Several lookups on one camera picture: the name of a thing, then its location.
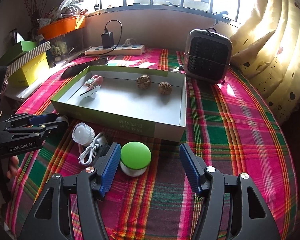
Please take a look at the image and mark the clear jar with white cap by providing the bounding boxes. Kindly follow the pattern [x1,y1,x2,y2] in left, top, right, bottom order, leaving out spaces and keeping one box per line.
[72,122,95,145]

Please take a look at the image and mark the green mushroom-shaped knob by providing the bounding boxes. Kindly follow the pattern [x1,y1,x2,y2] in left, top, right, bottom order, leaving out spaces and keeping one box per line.
[119,141,152,178]

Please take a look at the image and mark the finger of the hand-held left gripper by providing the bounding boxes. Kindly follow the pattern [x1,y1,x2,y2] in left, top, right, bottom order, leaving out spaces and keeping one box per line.
[1,114,57,128]
[39,117,70,142]

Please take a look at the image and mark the pink clip with mint pad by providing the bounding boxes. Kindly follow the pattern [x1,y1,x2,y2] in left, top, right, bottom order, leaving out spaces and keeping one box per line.
[84,74,103,88]

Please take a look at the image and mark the dried twigs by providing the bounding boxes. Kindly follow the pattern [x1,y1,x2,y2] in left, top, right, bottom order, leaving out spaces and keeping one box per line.
[20,0,44,28]

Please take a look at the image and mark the orange bowl with clutter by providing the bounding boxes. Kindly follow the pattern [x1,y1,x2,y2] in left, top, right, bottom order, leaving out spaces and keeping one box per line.
[39,0,87,28]

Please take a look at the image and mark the white power strip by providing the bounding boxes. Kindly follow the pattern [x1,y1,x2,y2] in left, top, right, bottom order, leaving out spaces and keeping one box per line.
[85,44,145,55]

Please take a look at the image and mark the grey portable heater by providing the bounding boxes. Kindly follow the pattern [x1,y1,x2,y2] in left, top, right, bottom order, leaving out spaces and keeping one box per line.
[184,28,233,85]

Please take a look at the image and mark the black oval magnetic device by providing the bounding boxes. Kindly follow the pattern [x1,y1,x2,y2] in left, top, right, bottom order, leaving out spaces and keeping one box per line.
[80,85,101,99]

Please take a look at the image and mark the clear plastic organizer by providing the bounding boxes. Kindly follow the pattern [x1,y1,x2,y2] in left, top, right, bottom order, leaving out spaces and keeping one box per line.
[49,29,85,64]

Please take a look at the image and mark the green and white cardboard box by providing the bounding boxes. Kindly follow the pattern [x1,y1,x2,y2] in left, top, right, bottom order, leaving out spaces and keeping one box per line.
[51,65,187,142]

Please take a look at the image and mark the black charger cable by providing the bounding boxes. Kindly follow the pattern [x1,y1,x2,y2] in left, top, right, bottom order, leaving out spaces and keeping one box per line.
[104,20,123,54]

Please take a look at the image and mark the brown walnut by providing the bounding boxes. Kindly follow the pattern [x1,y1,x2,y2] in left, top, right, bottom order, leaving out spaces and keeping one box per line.
[158,81,173,95]
[136,74,152,90]

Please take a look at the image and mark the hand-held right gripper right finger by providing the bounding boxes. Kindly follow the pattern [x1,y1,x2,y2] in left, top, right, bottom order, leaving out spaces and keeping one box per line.
[179,144,282,240]

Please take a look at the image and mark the striped grey box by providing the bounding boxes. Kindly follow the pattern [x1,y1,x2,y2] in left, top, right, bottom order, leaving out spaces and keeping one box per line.
[9,41,51,77]

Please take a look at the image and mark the white usb cable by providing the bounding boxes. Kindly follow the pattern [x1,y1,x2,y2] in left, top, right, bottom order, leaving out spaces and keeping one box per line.
[78,132,108,166]

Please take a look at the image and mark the yellow box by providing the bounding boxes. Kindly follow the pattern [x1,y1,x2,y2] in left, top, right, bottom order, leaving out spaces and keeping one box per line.
[11,52,50,87]

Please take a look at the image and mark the black charger block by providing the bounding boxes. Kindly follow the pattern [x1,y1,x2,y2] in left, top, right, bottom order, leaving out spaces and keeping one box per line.
[101,32,114,48]

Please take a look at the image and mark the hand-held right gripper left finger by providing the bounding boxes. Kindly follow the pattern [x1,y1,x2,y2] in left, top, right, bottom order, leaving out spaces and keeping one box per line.
[20,142,122,240]

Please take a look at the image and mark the cream heart-print curtain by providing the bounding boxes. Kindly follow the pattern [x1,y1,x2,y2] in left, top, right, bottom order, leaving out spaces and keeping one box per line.
[230,0,300,125]

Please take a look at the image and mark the black window latch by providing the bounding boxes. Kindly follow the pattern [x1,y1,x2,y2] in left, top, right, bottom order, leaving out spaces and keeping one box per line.
[215,10,229,26]

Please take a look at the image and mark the orange tray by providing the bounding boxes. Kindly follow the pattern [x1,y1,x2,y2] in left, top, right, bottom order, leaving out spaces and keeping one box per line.
[37,15,86,40]

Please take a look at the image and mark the person's left hand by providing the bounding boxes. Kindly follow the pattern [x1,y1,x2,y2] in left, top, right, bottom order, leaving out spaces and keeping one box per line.
[0,155,19,179]

